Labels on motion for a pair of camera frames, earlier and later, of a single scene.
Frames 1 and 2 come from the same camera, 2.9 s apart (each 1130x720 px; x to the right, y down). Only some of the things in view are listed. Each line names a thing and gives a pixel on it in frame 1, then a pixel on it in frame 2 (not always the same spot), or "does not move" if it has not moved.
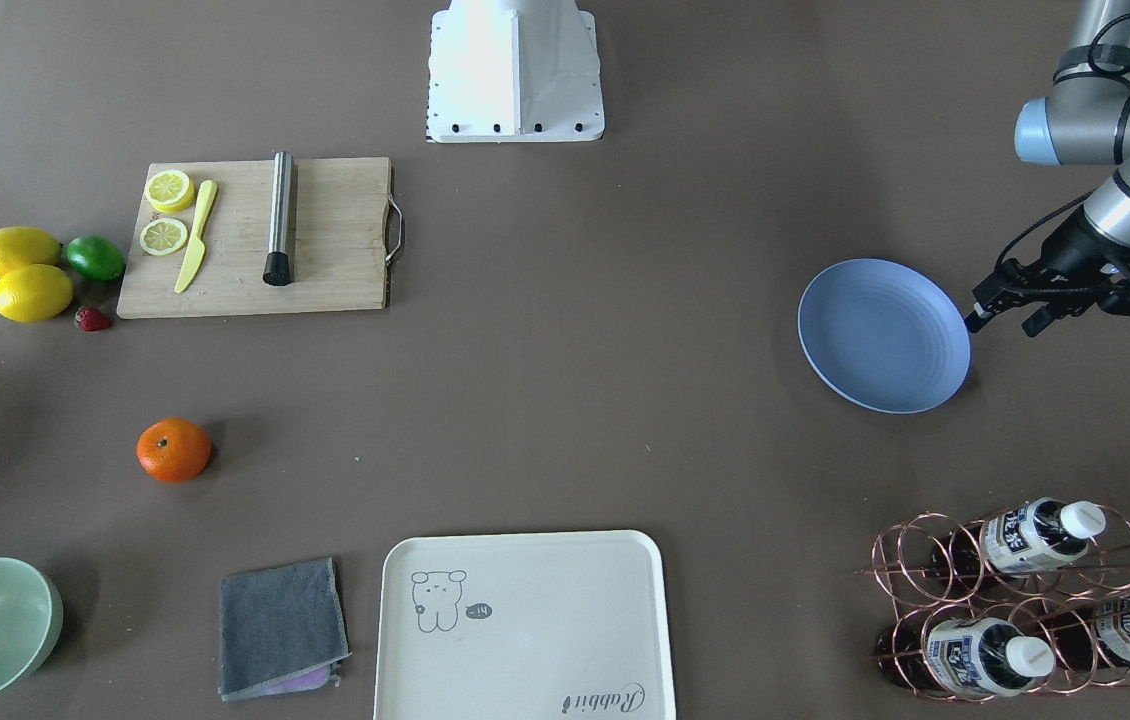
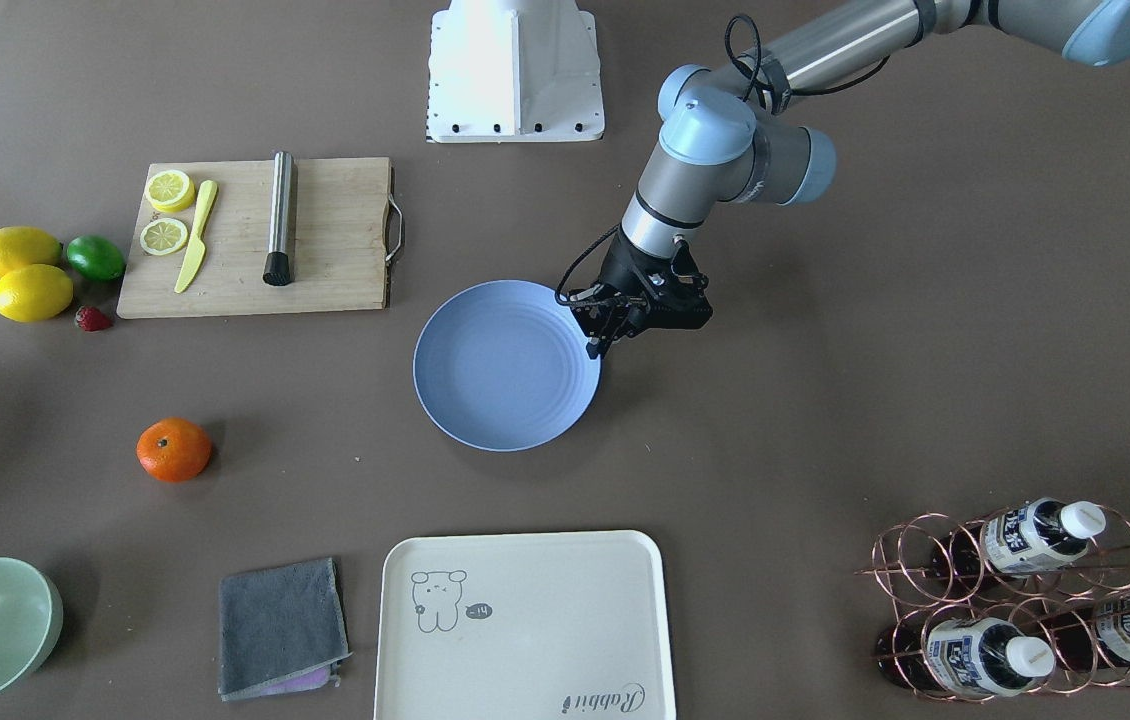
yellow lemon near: [33, 293] does not move
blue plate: [886, 335] → [502, 366]
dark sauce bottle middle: [1028, 536] does not move
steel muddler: [278, 268] does not move
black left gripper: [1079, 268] → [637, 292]
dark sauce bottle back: [1128, 627] does not move
